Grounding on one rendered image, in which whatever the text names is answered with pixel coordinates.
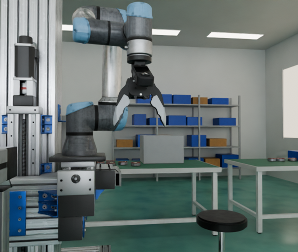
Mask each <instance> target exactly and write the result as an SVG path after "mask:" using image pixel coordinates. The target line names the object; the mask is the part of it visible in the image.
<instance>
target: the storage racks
mask: <svg viewBox="0 0 298 252"><path fill-rule="evenodd" d="M128 107H152V105H151V104H150V103H129V105H128ZM164 107H187V108H192V117H194V108H198V125H166V126H163V125H158V114H157V112H156V125H125V127H153V135H154V134H155V127H156V135H158V127H192V135H194V127H198V147H191V146H184V148H192V156H193V157H194V148H198V160H199V161H200V148H230V154H231V153H232V148H238V157H239V159H241V107H240V95H239V96H238V104H232V98H230V104H200V95H198V104H169V103H164ZM232 107H238V125H200V108H230V118H232ZM154 117H155V108H154V107H153V118H154ZM200 127H230V145H227V146H200ZM232 127H238V146H232ZM139 148H140V147H137V146H133V147H116V146H114V131H112V160H113V161H114V149H139ZM232 169H239V179H241V167H233V168H232ZM198 180H199V181H200V172H199V173H198ZM156 181H157V182H158V173H157V174H156Z"/></svg>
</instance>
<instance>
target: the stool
mask: <svg viewBox="0 0 298 252"><path fill-rule="evenodd" d="M196 222H197V224H198V225H199V226H200V227H202V228H204V229H207V230H210V231H214V232H218V252H225V233H232V232H239V231H242V230H244V229H245V228H246V227H247V218H246V217H245V216H244V215H242V214H240V213H238V212H234V211H229V210H221V209H211V210H204V211H201V212H200V213H199V214H197V215H196Z"/></svg>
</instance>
